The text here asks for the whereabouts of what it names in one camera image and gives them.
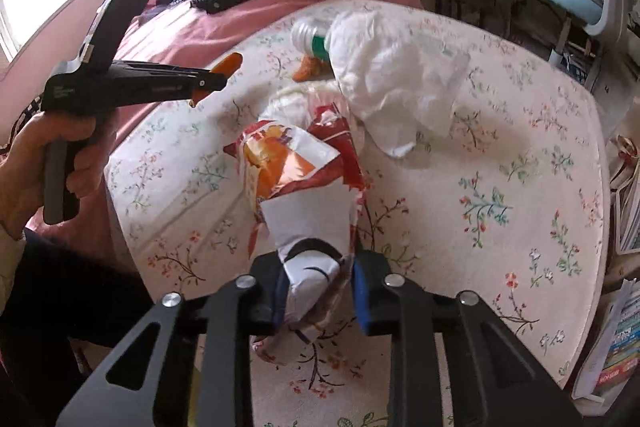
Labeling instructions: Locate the stack of papers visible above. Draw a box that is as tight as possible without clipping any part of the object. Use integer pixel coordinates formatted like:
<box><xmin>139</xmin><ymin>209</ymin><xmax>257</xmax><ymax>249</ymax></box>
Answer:
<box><xmin>611</xmin><ymin>167</ymin><xmax>640</xmax><ymax>258</ymax></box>

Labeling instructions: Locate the person's left forearm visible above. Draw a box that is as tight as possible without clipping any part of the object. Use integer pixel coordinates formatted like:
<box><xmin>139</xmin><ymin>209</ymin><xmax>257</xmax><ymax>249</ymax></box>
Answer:
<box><xmin>0</xmin><ymin>219</ymin><xmax>28</xmax><ymax>273</ymax></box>

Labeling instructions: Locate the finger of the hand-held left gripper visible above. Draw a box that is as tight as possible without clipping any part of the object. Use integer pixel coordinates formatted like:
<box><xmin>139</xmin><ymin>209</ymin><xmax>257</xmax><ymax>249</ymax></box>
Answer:
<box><xmin>189</xmin><ymin>68</ymin><xmax>228</xmax><ymax>108</ymax></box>

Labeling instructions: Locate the person's black trousers leg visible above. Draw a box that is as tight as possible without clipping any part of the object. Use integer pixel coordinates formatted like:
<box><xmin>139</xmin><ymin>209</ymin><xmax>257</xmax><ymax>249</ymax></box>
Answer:
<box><xmin>0</xmin><ymin>229</ymin><xmax>161</xmax><ymax>427</ymax></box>

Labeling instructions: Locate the clear plastic bottle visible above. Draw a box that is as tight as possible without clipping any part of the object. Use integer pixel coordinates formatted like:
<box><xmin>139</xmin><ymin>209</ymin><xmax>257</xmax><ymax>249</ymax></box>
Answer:
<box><xmin>290</xmin><ymin>9</ymin><xmax>371</xmax><ymax>60</ymax></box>

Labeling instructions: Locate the large white tissue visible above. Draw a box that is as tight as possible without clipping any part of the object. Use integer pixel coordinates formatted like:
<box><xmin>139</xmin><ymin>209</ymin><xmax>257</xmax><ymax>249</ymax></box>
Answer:
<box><xmin>325</xmin><ymin>9</ymin><xmax>473</xmax><ymax>158</ymax></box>

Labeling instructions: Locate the orange white snack wrapper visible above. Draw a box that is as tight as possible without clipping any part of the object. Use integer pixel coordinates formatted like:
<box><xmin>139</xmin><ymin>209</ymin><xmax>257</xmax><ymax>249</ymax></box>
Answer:
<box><xmin>223</xmin><ymin>104</ymin><xmax>368</xmax><ymax>365</ymax></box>

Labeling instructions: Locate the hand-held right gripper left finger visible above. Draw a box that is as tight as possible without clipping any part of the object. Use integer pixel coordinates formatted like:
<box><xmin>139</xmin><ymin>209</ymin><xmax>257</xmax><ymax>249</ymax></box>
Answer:
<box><xmin>55</xmin><ymin>254</ymin><xmax>291</xmax><ymax>427</ymax></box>

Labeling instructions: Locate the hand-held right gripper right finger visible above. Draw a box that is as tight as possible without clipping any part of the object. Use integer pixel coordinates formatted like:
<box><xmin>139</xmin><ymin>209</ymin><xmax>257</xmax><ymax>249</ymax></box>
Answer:
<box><xmin>350</xmin><ymin>252</ymin><xmax>583</xmax><ymax>427</ymax></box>

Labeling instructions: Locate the stack of books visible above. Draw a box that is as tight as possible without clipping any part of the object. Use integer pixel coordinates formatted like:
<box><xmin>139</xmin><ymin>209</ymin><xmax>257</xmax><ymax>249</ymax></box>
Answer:
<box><xmin>570</xmin><ymin>277</ymin><xmax>640</xmax><ymax>408</ymax></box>

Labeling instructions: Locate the person's left hand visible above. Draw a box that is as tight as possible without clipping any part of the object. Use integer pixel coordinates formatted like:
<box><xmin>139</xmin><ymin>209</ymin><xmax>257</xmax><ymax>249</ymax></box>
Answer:
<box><xmin>0</xmin><ymin>111</ymin><xmax>108</xmax><ymax>240</ymax></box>

